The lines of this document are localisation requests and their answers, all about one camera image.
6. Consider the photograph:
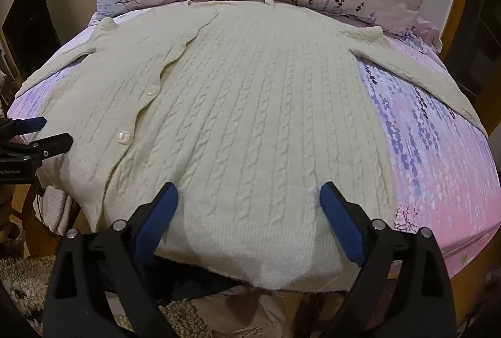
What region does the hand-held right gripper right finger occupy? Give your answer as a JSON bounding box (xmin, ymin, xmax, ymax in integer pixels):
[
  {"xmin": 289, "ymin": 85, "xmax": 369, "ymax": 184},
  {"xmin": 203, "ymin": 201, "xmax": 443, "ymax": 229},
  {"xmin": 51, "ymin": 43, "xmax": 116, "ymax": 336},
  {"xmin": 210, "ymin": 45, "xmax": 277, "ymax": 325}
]
[{"xmin": 319, "ymin": 181, "xmax": 458, "ymax": 338}]

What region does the white knitted blanket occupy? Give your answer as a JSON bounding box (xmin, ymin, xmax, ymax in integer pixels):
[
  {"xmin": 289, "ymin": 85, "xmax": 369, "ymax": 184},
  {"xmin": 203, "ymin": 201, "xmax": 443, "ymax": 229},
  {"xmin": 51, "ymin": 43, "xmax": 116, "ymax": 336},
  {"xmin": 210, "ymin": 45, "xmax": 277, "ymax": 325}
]
[{"xmin": 38, "ymin": 185, "xmax": 84, "ymax": 237}]

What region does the shaggy beige rug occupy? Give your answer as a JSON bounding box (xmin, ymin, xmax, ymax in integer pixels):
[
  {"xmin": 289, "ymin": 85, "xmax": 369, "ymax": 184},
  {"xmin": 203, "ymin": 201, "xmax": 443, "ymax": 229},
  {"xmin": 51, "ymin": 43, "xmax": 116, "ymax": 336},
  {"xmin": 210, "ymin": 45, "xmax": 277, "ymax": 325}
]
[{"xmin": 0, "ymin": 254, "xmax": 220, "ymax": 338}]

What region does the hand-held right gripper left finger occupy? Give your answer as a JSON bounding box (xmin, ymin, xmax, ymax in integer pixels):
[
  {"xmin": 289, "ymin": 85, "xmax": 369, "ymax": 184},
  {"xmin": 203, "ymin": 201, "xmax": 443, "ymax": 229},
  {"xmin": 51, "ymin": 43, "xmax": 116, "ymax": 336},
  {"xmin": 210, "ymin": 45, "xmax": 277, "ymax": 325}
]
[{"xmin": 42, "ymin": 182, "xmax": 181, "ymax": 338}]

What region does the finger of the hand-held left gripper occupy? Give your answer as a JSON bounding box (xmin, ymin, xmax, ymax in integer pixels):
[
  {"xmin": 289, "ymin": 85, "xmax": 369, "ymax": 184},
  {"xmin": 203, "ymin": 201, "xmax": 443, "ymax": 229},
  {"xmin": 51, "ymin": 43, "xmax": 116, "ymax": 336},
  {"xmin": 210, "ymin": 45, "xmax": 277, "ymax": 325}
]
[
  {"xmin": 0, "ymin": 132, "xmax": 74, "ymax": 167},
  {"xmin": 0, "ymin": 116, "xmax": 48, "ymax": 136}
]

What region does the pink floral bed sheet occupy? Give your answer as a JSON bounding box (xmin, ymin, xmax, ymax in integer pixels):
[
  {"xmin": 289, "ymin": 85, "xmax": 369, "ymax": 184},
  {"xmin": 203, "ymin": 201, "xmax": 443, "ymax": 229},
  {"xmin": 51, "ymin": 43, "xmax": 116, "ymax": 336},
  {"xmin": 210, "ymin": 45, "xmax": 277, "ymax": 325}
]
[{"xmin": 8, "ymin": 7, "xmax": 501, "ymax": 281}]

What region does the cream textured blanket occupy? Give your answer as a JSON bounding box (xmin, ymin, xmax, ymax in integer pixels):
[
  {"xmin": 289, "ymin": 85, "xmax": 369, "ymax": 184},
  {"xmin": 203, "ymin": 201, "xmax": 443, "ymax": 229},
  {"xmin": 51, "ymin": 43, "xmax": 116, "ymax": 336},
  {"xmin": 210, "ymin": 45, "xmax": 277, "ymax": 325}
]
[{"xmin": 16, "ymin": 0, "xmax": 488, "ymax": 292}]

